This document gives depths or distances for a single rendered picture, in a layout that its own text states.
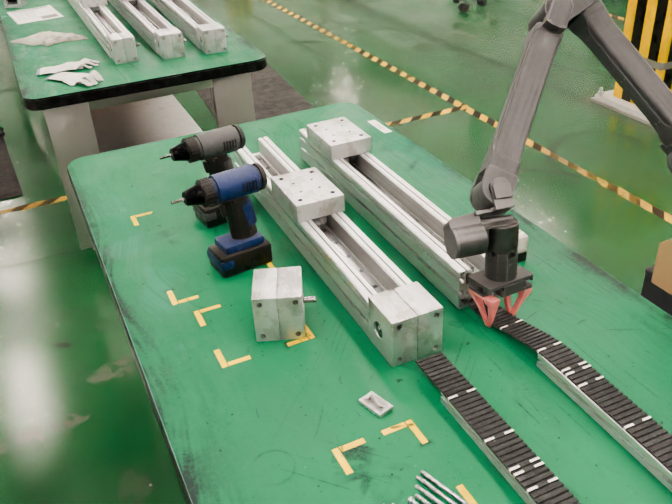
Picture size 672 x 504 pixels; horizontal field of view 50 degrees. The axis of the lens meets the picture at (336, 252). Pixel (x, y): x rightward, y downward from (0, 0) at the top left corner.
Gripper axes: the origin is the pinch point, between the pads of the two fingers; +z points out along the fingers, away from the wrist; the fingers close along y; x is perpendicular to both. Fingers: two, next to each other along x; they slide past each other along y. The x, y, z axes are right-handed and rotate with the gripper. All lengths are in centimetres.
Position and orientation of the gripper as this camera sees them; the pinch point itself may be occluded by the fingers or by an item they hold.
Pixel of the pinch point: (499, 317)
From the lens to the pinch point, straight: 138.6
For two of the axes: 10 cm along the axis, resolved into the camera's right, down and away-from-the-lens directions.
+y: -8.8, 2.6, -4.0
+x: 4.8, 3.6, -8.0
